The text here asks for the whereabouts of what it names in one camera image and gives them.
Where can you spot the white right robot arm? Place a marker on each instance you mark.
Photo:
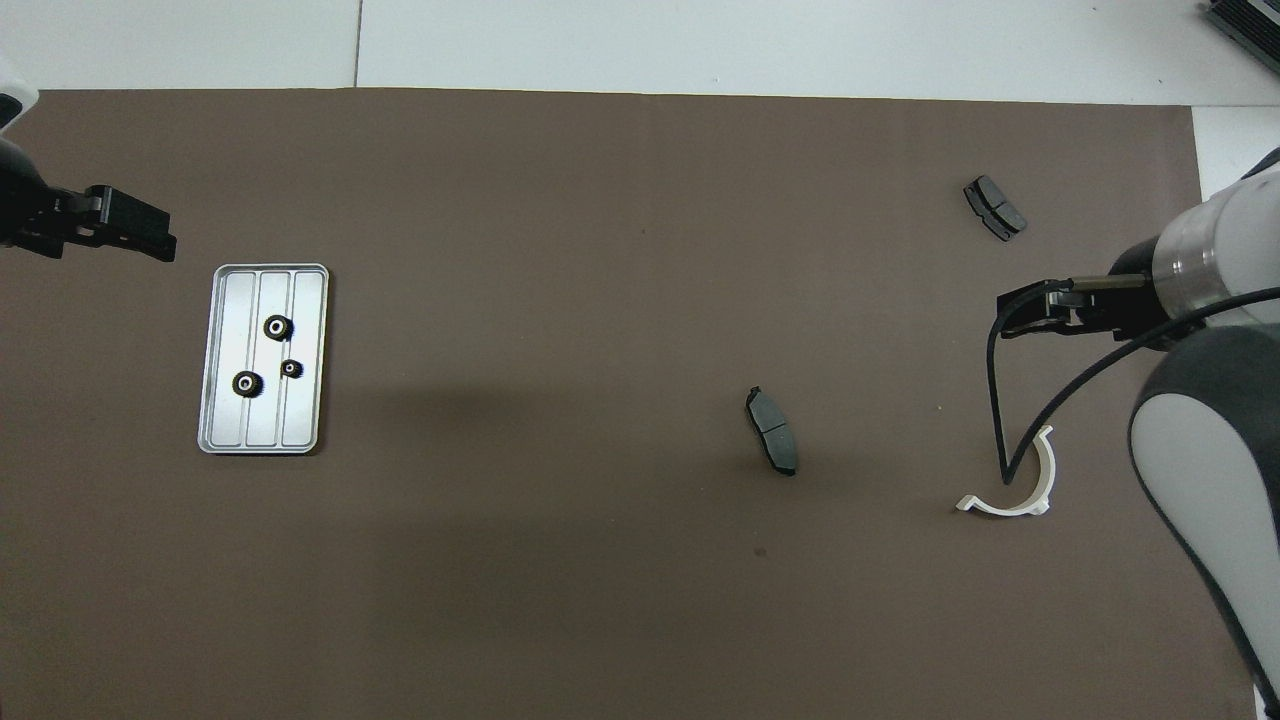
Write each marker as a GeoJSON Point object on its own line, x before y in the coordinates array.
{"type": "Point", "coordinates": [1200, 450]}

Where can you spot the small black bearing gear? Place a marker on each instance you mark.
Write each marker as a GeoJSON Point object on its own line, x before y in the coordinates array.
{"type": "Point", "coordinates": [291, 369]}

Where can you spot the long dark brake pad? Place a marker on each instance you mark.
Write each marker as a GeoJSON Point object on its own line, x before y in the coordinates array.
{"type": "Point", "coordinates": [772, 430]}

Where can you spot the white curved plastic bracket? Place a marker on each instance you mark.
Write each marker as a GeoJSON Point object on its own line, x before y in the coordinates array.
{"type": "Point", "coordinates": [1010, 509]}

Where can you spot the large black bearing gear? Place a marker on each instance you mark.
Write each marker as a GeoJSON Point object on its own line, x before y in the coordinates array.
{"type": "Point", "coordinates": [247, 383]}
{"type": "Point", "coordinates": [278, 327]}

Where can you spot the dark ribbed metal device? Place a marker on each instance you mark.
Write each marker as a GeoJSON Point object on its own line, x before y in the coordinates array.
{"type": "Point", "coordinates": [1250, 25]}

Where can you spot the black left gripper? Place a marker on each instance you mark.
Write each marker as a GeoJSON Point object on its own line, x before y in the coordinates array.
{"type": "Point", "coordinates": [30, 215]}

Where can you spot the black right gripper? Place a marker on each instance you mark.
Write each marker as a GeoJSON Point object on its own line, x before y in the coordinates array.
{"type": "Point", "coordinates": [1120, 310]}

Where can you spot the brown table mat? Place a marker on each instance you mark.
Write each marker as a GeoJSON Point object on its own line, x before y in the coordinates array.
{"type": "Point", "coordinates": [600, 250]}

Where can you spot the short dark brake pad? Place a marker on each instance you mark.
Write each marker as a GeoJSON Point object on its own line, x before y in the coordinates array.
{"type": "Point", "coordinates": [995, 207]}

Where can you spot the silver metal tray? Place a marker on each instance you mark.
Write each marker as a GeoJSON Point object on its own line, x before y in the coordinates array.
{"type": "Point", "coordinates": [300, 420]}

